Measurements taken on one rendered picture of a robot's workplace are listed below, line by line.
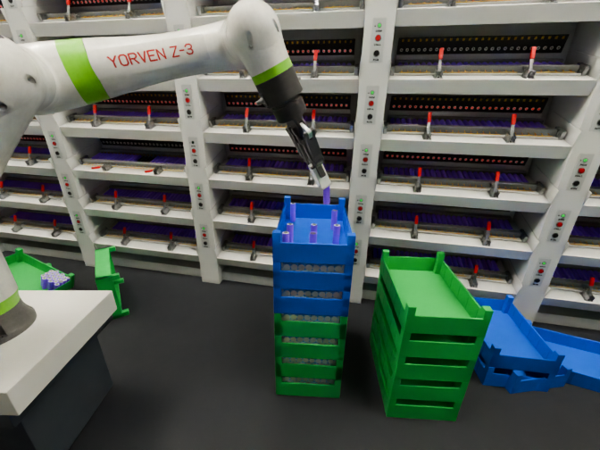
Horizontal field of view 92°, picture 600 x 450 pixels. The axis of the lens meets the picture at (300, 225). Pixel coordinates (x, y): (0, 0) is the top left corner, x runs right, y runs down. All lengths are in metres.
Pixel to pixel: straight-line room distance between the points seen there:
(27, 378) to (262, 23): 0.83
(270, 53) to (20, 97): 0.41
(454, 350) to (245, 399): 0.62
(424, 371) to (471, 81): 0.89
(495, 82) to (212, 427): 1.35
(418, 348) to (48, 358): 0.85
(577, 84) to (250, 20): 1.00
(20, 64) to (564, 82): 1.31
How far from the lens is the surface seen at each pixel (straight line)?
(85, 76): 0.75
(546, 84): 1.25
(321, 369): 0.95
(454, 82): 1.15
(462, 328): 0.85
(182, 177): 1.38
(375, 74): 1.12
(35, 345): 0.90
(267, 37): 0.66
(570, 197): 1.36
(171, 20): 1.34
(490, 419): 1.16
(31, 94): 0.62
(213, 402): 1.07
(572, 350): 1.57
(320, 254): 0.71
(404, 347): 0.85
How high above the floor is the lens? 0.85
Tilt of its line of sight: 23 degrees down
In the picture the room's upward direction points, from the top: 1 degrees clockwise
